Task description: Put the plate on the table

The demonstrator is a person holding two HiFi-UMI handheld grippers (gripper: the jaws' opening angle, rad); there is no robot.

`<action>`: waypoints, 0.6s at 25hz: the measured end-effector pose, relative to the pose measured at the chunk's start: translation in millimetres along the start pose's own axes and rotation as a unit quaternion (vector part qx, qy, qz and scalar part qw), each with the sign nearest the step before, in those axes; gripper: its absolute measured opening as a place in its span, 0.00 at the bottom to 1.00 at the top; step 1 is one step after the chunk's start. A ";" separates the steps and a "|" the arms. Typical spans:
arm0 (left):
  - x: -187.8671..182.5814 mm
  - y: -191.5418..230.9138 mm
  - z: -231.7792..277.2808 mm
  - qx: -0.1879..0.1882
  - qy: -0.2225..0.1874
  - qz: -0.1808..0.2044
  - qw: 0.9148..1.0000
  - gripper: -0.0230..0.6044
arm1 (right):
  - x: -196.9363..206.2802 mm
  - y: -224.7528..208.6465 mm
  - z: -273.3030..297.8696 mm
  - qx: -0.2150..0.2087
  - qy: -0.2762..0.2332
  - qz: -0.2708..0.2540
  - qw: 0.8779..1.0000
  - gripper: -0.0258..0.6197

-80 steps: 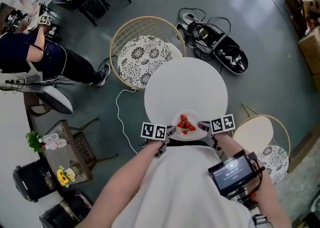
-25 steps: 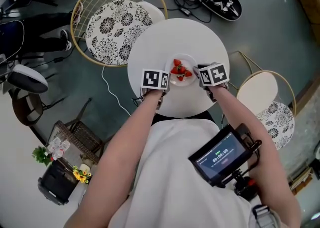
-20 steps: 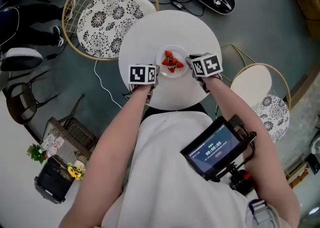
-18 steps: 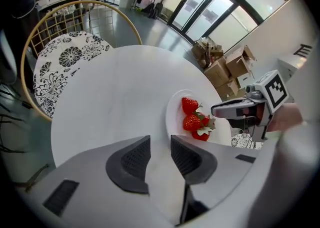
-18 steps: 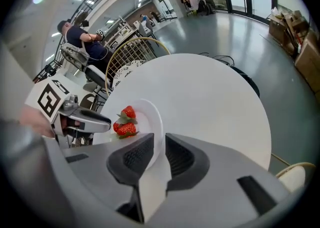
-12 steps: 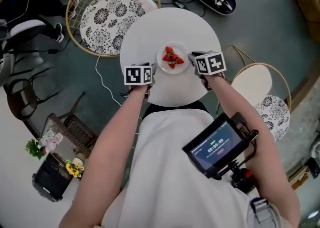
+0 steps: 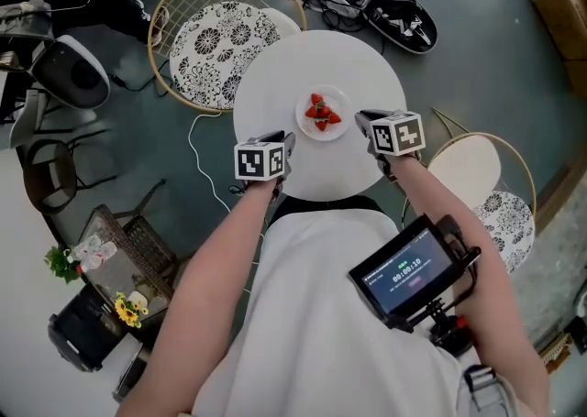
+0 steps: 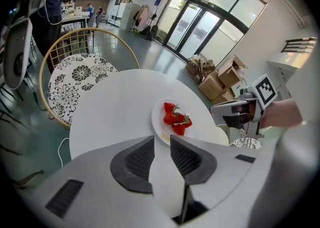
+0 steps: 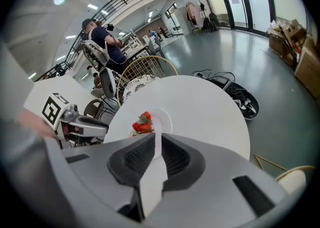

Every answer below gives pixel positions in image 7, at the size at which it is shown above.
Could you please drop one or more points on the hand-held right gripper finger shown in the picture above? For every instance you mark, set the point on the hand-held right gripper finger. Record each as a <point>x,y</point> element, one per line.
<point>369,116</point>

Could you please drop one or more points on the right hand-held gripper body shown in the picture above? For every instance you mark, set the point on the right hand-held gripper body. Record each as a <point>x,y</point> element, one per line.
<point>399,135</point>

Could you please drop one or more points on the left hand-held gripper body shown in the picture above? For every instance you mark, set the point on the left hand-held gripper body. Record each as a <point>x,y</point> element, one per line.
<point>259,161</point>

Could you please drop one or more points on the red strawberry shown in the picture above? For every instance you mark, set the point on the red strawberry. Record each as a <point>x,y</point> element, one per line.
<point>316,98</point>
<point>312,112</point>
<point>335,118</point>
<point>324,111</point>
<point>321,125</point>

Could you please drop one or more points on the white round plate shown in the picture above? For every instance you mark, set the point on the white round plate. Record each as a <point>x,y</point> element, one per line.
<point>338,99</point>

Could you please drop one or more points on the person's left forearm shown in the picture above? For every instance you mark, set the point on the person's left forearm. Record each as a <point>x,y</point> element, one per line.
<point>197,277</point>

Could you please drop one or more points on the person's right forearm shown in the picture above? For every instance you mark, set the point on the person's right forearm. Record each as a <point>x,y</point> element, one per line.
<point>468,232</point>

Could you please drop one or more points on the round white table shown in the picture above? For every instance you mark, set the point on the round white table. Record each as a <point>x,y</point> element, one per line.
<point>275,85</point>

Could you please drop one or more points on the person's black trousers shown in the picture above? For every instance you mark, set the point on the person's black trousers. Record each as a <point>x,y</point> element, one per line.
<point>321,206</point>

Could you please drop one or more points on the black equipment bag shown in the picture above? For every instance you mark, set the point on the black equipment bag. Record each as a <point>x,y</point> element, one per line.
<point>394,16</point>

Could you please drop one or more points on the floral round cushion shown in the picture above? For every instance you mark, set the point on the floral round cushion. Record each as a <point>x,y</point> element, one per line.
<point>206,53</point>
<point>509,227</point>

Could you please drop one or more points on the black monitor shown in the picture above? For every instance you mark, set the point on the black monitor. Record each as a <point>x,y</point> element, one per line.
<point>403,268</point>

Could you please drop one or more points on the wicker side table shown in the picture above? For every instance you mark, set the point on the wicker side table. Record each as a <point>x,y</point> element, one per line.
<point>133,245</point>

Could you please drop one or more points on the person's white shirt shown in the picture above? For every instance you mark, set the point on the person's white shirt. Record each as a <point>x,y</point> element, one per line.
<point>312,314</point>

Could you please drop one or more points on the sunflower bouquet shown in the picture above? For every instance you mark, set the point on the sunflower bouquet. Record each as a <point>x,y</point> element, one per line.
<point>129,312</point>

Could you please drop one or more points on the large closed cardboard box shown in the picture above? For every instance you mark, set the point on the large closed cardboard box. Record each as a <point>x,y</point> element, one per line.
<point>564,16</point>

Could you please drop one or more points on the grey shell armchair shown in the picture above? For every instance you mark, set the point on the grey shell armchair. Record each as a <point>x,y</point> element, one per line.
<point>73,71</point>

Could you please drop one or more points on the green potted plant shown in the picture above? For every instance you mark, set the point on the green potted plant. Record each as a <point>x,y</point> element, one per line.
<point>62,264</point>

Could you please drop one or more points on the black bin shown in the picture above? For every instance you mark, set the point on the black bin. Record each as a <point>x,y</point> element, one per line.
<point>130,374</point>
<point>87,332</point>

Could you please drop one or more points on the black monitor mount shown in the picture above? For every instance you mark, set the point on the black monitor mount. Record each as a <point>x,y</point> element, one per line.
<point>458,310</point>

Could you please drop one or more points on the black metal frame chair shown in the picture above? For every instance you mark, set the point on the black metal frame chair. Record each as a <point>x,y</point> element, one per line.
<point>50,177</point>

